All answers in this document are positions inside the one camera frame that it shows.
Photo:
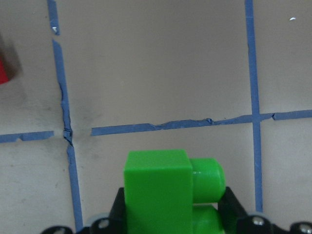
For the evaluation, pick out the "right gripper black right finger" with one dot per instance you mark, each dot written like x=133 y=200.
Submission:
x=231 y=212

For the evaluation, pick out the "green toy block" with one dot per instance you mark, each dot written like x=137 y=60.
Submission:
x=166 y=192

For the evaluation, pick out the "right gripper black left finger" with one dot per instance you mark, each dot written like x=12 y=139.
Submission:
x=118 y=209

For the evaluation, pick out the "red toy block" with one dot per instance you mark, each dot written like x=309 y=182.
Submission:
x=3 y=75

